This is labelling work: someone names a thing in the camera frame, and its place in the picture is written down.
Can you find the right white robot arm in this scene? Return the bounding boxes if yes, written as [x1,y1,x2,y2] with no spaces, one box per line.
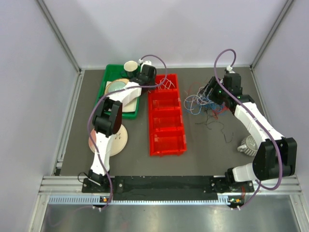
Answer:
[201,72,297,191]

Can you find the silver finned heat sink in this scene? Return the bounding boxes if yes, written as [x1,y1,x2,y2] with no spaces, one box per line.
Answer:
[237,135,258,157]

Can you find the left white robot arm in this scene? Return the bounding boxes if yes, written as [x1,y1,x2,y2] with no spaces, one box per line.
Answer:
[88,61,156,192]

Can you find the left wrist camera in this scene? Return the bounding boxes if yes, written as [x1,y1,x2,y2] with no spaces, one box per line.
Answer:
[139,58,152,71]

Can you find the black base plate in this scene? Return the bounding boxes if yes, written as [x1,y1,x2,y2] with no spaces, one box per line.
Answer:
[81,175,256,201]

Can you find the white cables in bin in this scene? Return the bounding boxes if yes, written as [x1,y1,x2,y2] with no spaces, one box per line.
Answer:
[154,76,176,91]

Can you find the red compartment bin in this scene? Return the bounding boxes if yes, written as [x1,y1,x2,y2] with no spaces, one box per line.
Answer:
[148,73,187,157]

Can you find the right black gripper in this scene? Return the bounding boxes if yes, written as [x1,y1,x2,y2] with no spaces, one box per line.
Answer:
[199,76,229,105]

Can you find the green plastic tray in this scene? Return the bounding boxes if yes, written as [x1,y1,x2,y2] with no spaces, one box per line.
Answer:
[95,64,140,119]

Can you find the coloured cable bundle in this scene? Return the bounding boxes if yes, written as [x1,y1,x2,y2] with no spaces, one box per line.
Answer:
[183,81,235,145]

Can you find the beige floral plate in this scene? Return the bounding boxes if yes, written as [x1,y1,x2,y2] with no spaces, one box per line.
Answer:
[88,125,128,157]

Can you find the teal bowl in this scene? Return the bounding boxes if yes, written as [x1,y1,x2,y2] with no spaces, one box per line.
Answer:
[107,81,126,93]

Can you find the grey slotted cable duct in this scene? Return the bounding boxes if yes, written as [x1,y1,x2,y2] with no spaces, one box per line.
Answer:
[48,195,242,206]

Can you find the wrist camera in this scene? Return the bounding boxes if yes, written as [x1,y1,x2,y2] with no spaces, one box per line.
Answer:
[139,58,152,71]
[225,65,235,73]

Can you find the dark green cup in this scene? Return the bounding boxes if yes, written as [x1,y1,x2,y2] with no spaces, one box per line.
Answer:
[120,60,140,79]

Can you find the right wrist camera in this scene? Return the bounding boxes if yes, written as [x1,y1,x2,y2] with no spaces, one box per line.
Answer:
[225,65,235,73]

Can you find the white square board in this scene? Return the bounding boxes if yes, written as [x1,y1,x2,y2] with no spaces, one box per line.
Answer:
[104,78,141,113]

